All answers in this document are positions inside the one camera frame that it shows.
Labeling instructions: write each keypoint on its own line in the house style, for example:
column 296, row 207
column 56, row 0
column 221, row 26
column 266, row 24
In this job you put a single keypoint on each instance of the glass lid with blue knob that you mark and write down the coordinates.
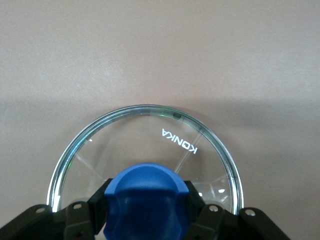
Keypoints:
column 145, row 195

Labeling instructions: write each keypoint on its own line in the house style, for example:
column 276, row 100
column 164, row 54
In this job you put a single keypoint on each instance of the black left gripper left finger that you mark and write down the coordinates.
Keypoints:
column 50, row 225

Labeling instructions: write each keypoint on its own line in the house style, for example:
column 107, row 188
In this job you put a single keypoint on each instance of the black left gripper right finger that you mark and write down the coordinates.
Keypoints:
column 225, row 225

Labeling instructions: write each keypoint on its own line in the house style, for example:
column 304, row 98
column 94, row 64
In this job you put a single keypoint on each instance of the brown table mat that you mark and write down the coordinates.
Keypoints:
column 160, row 50

